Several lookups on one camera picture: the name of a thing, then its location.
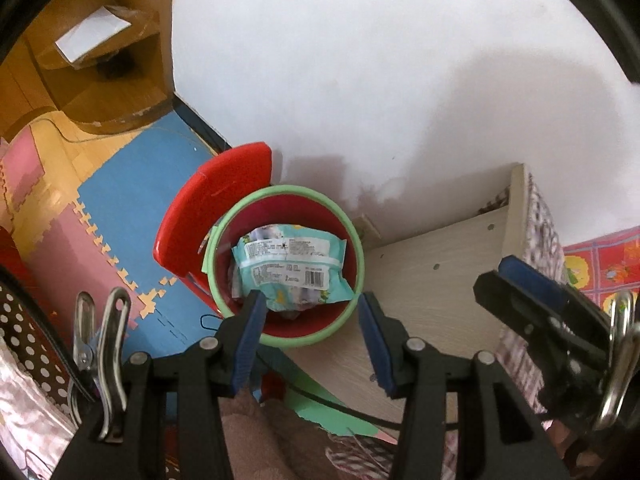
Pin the metal spring clip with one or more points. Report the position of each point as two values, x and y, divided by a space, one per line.
112 340
620 340

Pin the black polka dot cloth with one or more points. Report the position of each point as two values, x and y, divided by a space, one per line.
30 330

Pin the person's right forearm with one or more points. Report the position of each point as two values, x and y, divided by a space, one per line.
570 442

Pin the red trash bin green rim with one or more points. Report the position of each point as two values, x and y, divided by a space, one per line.
290 210

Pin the red floral wall cloth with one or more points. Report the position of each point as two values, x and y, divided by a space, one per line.
600 265

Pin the pink floral blanket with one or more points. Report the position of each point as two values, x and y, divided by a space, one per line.
25 410

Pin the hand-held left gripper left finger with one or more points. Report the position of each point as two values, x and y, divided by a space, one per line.
247 340

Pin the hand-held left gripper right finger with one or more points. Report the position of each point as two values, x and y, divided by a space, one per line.
377 345

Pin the white paper sheet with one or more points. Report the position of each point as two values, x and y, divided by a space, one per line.
90 35

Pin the red plastic lid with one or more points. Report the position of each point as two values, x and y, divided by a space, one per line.
200 210

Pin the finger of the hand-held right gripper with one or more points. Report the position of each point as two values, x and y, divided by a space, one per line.
525 310
535 277

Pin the green foam floor tile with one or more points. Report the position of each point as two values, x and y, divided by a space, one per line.
300 405

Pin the heart print checked bed sheet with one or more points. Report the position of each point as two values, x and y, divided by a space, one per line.
542 230

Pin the teal wet wipes pack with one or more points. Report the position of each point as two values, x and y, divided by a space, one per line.
290 265

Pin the wooden desk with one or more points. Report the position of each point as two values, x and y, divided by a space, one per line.
125 90

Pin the red sock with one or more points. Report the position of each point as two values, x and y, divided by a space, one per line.
274 387

